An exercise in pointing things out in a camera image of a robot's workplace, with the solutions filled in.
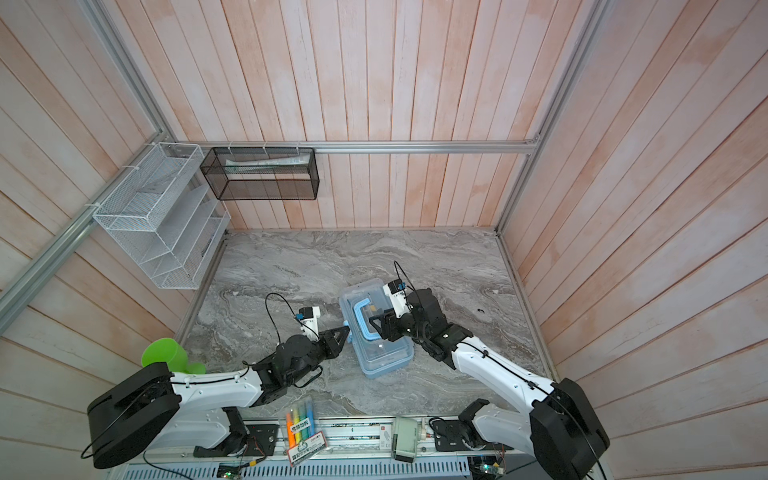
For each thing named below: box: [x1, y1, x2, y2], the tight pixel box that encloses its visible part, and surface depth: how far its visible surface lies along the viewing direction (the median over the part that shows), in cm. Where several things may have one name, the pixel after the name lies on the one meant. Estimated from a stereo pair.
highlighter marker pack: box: [286, 400, 328, 467], surface depth 74 cm
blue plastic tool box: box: [340, 278, 415, 379], surface depth 83 cm
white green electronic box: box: [391, 417, 419, 463], surface depth 70 cm
